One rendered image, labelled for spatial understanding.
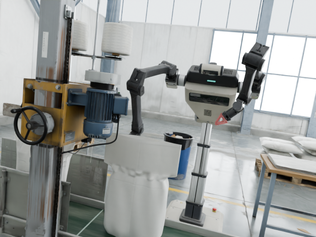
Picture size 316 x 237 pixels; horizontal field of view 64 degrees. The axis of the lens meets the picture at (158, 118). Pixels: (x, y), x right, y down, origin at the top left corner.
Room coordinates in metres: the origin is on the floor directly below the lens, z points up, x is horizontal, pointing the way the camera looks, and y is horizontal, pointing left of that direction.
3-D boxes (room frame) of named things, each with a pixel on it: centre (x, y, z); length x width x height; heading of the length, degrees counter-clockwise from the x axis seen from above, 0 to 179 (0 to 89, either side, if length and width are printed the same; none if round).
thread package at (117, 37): (1.44, 0.28, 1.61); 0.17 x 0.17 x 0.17
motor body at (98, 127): (1.30, 0.30, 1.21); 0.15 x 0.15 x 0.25
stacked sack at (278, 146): (4.42, -2.23, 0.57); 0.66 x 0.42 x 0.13; 69
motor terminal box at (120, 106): (1.32, 0.20, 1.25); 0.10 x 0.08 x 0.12; 12
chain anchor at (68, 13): (1.27, 0.49, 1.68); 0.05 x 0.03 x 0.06; 167
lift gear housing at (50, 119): (1.20, 0.56, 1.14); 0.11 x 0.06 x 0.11; 77
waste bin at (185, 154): (3.84, -0.36, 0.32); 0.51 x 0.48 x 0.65; 167
